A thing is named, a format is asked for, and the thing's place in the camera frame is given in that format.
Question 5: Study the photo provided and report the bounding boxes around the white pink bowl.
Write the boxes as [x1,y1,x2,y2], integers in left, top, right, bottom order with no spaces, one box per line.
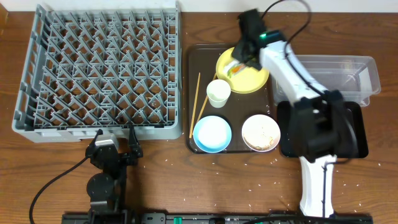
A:
[241,114,281,152]

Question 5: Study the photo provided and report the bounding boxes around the wrapper and napkin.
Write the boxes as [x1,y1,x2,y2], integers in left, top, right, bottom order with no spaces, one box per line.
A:
[224,59,246,78]

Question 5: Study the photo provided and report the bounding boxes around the light blue bowl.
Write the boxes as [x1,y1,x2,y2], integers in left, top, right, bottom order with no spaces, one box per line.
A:
[193,116,232,154]

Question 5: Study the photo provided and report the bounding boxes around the black waste tray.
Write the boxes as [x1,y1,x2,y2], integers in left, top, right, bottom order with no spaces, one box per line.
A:
[277,101,369,159]

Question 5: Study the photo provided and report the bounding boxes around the clear plastic bin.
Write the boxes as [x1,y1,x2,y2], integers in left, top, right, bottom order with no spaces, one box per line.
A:
[272,54,382,107]

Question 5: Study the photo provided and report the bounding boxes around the white paper cup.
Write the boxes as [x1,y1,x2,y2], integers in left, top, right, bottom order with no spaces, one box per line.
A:
[206,79,231,108]

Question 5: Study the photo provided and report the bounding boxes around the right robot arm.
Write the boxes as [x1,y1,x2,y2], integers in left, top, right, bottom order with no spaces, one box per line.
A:
[232,9,358,218]

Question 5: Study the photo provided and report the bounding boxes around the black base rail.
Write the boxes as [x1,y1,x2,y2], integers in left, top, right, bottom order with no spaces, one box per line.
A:
[61,211,374,224]

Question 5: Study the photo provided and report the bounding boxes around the rice and food scraps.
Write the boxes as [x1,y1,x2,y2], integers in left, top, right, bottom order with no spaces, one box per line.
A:
[243,124,274,151]

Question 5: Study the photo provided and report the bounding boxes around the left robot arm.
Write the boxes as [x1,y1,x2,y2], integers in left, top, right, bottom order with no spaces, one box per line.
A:
[85,127,143,214]

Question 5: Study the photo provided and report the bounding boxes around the right wooden chopstick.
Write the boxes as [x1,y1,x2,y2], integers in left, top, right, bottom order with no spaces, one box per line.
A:
[196,73,217,123]

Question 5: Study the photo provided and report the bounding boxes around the yellow plate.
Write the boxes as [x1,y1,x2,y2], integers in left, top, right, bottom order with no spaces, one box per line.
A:
[216,47,269,94]

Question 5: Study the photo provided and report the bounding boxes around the wooden chopstick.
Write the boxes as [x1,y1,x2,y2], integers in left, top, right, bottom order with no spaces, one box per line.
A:
[189,72,201,139]
[196,73,217,123]

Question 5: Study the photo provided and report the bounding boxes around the grey dishwasher rack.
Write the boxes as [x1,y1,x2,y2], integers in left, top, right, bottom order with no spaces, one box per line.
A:
[12,1,182,143]

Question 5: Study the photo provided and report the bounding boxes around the left wooden chopstick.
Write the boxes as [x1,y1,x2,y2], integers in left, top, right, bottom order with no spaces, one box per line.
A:
[189,72,201,139]

